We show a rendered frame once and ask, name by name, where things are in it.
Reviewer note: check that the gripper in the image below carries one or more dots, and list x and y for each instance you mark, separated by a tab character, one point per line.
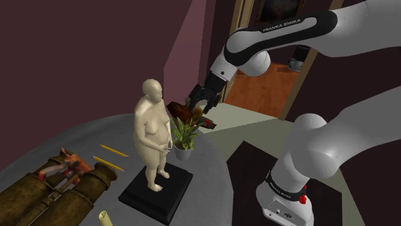
213	85

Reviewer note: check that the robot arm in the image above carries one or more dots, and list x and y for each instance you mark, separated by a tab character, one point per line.
316	150

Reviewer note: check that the dark red brown tool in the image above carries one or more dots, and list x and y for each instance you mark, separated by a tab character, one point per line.
180	110

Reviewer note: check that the green potted plant grey pot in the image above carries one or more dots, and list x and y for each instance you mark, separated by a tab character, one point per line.
183	134

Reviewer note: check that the beige nude statue black base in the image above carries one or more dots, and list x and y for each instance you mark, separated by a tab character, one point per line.
150	125

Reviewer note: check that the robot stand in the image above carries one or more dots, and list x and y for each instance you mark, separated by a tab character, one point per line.
250	169

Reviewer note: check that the yellow pencil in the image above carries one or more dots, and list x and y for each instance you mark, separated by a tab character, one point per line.
108	163
114	151

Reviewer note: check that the round grey table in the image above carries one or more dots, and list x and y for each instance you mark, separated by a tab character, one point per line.
94	131

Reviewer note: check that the red orange toy figure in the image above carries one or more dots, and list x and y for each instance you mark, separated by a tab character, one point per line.
73	164

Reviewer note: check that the pale yellow candle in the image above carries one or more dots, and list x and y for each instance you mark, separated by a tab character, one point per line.
105	219

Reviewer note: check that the large brass binoculars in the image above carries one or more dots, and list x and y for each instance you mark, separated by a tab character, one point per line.
75	200

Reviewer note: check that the wooden door frame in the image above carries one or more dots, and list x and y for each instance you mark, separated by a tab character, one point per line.
297	84

